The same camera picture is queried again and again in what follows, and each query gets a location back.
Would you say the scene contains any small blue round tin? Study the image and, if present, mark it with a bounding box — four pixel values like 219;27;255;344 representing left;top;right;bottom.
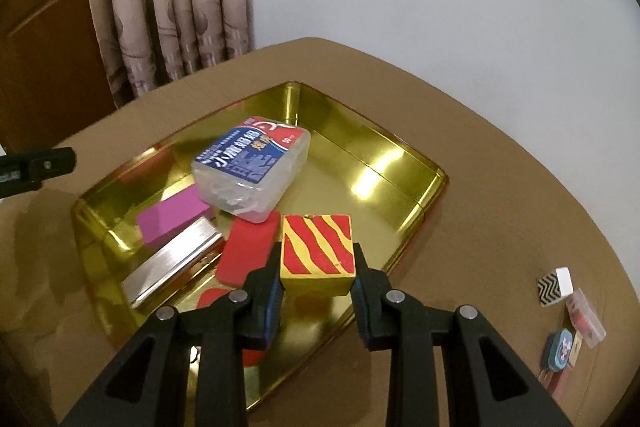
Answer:
542;329;574;372

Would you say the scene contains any clear box with red pad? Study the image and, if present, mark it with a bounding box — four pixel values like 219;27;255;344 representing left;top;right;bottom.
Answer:
565;288;606;349

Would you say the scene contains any red yellow striped cube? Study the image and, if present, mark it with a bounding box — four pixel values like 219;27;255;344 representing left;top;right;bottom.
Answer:
280;215;356;297

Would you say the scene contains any gold YSL lipstick case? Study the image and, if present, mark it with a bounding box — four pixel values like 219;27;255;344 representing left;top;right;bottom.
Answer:
538;330;582;400

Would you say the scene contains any brown wooden door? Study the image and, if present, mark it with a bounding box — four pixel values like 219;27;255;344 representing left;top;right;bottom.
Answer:
1;0;116;153

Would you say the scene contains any black white zigzag cube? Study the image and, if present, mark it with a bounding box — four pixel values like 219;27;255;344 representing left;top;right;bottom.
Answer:
536;267;574;307

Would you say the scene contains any pink rectangular block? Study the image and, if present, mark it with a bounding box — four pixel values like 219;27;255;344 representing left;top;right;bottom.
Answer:
136;184;213;249

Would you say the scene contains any silver metal bar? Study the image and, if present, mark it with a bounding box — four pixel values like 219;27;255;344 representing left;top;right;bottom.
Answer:
122;217;224;309

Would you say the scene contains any red rectangular block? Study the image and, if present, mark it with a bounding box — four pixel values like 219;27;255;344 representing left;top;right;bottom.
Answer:
216;210;281;287

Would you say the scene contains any clear floss pick box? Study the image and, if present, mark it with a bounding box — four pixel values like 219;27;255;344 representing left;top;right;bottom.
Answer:
191;116;311;223

